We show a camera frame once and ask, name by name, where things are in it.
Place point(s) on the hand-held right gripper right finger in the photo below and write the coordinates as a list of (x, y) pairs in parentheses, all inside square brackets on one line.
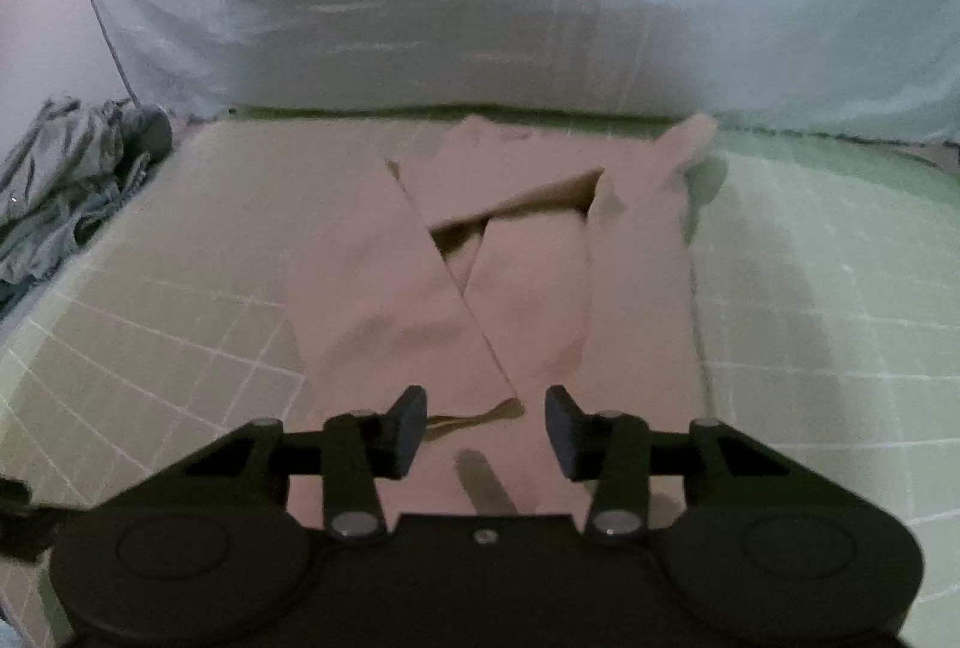
[(562, 429)]

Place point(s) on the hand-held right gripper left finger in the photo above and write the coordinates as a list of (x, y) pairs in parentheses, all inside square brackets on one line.
[(409, 429)]

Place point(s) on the pale pink garment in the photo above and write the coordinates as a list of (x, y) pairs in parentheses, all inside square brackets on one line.
[(375, 288)]

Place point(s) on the grey zip hoodie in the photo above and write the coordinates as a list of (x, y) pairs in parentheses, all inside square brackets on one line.
[(52, 183)]

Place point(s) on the white carrot print quilt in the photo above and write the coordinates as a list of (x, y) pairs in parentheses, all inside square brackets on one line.
[(450, 40)]

